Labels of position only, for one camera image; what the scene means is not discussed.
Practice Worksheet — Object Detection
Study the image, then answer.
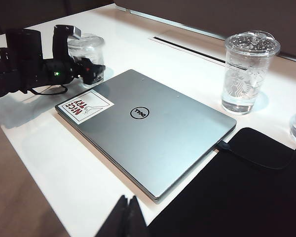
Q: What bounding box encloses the black mouse pad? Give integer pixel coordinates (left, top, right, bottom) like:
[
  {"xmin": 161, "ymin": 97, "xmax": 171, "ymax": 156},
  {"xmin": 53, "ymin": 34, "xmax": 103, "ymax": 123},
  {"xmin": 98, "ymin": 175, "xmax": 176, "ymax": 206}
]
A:
[{"xmin": 148, "ymin": 127, "xmax": 296, "ymax": 237}]

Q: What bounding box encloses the clear cup with mermaid logo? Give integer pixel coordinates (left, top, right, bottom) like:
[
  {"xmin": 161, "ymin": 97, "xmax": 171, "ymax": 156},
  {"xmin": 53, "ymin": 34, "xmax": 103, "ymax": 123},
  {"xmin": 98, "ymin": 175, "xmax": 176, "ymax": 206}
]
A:
[{"xmin": 221, "ymin": 30, "xmax": 281, "ymax": 116}]

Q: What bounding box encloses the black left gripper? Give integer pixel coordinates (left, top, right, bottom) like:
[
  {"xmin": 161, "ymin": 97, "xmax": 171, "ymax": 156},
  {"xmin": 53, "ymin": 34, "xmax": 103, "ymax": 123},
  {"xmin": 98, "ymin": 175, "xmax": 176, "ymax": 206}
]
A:
[{"xmin": 43, "ymin": 56, "xmax": 106, "ymax": 86}]

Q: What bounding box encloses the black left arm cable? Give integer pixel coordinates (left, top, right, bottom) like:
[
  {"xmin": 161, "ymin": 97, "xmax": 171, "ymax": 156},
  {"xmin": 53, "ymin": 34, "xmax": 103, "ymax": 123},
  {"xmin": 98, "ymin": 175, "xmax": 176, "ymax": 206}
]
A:
[{"xmin": 31, "ymin": 83, "xmax": 68, "ymax": 96}]

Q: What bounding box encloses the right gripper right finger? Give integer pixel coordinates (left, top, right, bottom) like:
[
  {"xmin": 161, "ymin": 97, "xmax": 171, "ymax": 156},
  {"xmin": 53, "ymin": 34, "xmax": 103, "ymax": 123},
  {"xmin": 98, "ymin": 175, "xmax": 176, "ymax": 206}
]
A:
[{"xmin": 128, "ymin": 196, "xmax": 148, "ymax": 237}]

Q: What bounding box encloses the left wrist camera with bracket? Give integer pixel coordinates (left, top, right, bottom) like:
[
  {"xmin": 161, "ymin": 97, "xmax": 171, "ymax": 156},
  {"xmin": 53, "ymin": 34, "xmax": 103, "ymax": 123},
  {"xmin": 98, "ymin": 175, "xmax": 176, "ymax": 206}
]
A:
[{"xmin": 53, "ymin": 24, "xmax": 83, "ymax": 62}]

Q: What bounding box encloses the black mouse cable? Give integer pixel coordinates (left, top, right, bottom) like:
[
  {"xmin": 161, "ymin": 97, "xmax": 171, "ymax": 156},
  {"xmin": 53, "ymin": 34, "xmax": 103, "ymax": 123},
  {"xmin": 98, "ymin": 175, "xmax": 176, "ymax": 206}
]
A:
[{"xmin": 218, "ymin": 140, "xmax": 296, "ymax": 171}]

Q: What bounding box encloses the silver Dell laptop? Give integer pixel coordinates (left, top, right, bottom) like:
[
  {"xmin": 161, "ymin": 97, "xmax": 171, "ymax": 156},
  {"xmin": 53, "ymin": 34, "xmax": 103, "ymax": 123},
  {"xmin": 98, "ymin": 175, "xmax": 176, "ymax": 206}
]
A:
[{"xmin": 54, "ymin": 69, "xmax": 237, "ymax": 203}]

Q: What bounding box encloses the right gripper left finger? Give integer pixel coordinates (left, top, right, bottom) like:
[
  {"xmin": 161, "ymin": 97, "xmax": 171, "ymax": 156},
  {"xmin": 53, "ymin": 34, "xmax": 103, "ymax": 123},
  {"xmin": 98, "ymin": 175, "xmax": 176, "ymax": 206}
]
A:
[{"xmin": 102, "ymin": 195, "xmax": 129, "ymax": 237}]

